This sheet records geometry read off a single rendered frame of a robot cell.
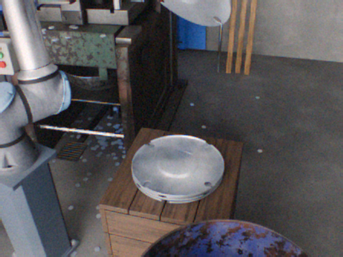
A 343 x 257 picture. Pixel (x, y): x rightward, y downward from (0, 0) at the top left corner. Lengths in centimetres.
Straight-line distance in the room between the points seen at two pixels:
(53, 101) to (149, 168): 36
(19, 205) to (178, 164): 49
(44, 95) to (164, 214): 47
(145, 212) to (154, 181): 10
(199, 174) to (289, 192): 63
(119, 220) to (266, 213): 68
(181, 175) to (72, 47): 70
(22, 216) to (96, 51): 67
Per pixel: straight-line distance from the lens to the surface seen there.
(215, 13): 91
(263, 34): 282
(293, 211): 162
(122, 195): 114
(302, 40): 285
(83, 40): 150
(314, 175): 181
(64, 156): 162
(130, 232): 117
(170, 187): 111
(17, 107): 106
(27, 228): 126
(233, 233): 93
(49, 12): 163
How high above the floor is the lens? 115
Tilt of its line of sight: 36 degrees down
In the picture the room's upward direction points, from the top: 1 degrees counter-clockwise
